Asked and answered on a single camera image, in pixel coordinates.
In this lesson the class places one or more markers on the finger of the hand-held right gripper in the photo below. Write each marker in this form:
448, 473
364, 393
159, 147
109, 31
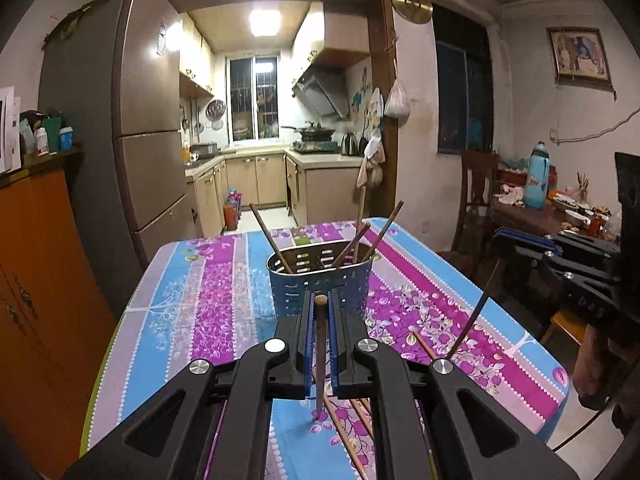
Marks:
560, 270
525, 236

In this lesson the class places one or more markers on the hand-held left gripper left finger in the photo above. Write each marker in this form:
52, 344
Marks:
303, 345

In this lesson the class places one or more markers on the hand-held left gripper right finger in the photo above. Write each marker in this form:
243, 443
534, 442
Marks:
336, 345

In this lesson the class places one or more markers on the blue perforated utensil holder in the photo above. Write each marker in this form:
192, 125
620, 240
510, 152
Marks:
292, 292

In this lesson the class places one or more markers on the person's right hand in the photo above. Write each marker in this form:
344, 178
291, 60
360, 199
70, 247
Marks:
595, 365

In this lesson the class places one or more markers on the white crumpled cloth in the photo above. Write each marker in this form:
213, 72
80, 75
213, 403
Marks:
510, 196

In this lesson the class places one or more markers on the cup with sticks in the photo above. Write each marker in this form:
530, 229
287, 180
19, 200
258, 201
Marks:
582, 190

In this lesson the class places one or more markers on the wooden stool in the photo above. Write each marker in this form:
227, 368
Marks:
567, 322

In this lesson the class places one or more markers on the blue thermos bottle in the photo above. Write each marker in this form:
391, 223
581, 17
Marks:
536, 180

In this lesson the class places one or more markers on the red jar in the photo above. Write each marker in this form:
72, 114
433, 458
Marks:
552, 182

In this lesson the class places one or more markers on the dark wooden chair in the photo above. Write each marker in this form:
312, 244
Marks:
475, 195

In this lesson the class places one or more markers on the floral striped tablecloth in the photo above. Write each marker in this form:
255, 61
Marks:
210, 285

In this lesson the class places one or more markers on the colourful bottles on floor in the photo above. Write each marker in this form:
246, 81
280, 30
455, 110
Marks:
232, 212

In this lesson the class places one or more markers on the framed elephant picture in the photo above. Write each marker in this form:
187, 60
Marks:
580, 55

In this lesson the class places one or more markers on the dark barred window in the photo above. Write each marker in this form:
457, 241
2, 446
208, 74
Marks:
460, 85

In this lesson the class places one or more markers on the hanging kitchen cloths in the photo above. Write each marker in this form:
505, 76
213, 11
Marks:
372, 160

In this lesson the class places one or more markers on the beige kitchen base cabinets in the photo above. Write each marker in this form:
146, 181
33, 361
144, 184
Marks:
260, 180

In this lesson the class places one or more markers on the white hanging plastic bag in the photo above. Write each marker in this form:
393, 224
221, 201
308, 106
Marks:
397, 102

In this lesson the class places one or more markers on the steel kettle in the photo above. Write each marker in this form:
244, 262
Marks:
348, 144

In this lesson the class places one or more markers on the black wok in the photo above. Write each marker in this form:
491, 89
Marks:
312, 131

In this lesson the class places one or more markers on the steel range hood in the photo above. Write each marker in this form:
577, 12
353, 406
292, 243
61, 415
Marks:
322, 92

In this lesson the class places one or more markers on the kitchen window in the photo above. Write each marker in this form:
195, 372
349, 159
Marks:
252, 100

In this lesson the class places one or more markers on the hanging metal strainer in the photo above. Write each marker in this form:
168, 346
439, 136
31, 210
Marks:
215, 110

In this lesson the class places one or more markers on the orange wooden cabinet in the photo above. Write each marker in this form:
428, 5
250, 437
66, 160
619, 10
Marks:
45, 285

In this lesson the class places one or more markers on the grey refrigerator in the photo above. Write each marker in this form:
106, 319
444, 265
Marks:
140, 110

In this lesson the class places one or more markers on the blue lidded jar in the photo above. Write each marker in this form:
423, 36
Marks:
66, 140

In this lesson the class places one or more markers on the kitchen ceiling light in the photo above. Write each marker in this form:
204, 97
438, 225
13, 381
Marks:
266, 22

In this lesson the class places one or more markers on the white medicine bottle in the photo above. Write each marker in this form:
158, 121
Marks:
41, 142

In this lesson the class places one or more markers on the green packet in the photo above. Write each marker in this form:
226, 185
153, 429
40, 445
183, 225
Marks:
52, 127

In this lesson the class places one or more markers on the white microwave oven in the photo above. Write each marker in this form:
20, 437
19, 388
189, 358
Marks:
9, 130

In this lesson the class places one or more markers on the green cloth on refrigerator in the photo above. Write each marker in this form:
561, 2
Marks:
75, 20

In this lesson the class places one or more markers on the gold wall clock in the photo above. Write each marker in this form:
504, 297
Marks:
411, 3

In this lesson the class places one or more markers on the wall cabinet above hood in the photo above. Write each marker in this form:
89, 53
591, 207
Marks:
340, 30

